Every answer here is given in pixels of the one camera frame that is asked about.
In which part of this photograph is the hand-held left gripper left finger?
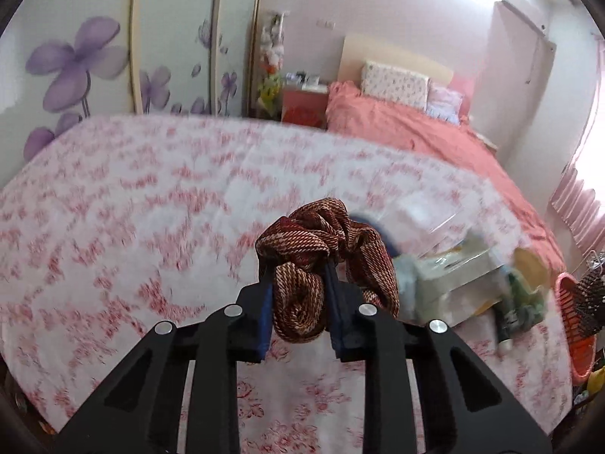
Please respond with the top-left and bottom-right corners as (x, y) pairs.
(53, 266), (275, 454)

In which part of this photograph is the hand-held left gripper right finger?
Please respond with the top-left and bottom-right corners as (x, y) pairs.
(323, 264), (554, 454)

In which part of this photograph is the brown woven hair scrunchie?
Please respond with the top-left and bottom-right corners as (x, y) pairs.
(255, 197), (402, 344)

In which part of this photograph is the blue tissue packet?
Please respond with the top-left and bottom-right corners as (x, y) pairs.
(351, 213), (406, 260)

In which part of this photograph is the orange plastic basket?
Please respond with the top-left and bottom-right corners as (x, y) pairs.
(554, 271), (605, 386)

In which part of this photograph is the floral tablecloth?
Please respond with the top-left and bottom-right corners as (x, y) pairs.
(0, 113), (575, 454)

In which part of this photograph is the dark green ointment tube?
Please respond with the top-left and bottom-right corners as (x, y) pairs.
(492, 267), (546, 351)

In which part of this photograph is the coral bed duvet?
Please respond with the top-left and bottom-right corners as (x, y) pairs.
(325, 80), (566, 272)

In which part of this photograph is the red plastic basin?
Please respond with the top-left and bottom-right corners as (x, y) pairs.
(284, 106), (327, 127)

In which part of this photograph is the pink nightstand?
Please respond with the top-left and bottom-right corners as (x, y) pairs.
(281, 82), (330, 128)

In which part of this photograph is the green plush toy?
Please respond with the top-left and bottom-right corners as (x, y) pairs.
(258, 73), (284, 110)

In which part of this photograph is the wooden bedside cabinet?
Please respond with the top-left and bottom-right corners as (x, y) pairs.
(473, 127), (500, 153)

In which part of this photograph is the purple striped pillow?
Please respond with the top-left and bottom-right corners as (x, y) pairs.
(427, 82), (465, 126)

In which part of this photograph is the floral print pillow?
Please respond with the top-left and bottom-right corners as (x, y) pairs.
(360, 60), (431, 112)

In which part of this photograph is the black hairbrush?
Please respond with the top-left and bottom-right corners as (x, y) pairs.
(565, 269), (605, 333)

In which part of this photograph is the beige bed headboard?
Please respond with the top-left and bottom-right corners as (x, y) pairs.
(337, 33), (455, 88)

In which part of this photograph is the hanging plush toy bundle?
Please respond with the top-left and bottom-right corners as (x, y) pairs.
(260, 11), (290, 75)

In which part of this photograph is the pink curtain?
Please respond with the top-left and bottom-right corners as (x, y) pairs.
(549, 38), (605, 256)

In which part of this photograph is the wardrobe with purple flowers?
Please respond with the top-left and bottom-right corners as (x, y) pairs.
(0, 0), (266, 164)

